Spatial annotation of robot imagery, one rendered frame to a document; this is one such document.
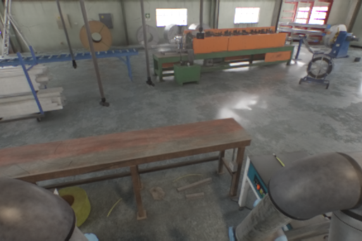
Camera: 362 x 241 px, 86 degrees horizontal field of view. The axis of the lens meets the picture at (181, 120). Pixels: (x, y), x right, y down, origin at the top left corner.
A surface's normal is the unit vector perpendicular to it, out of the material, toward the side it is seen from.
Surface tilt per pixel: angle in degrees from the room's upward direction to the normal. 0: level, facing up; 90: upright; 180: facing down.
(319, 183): 55
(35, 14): 90
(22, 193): 40
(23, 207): 48
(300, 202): 80
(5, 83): 90
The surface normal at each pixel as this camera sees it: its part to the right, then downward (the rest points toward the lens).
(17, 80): 0.35, 0.46
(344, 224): -0.96, 0.07
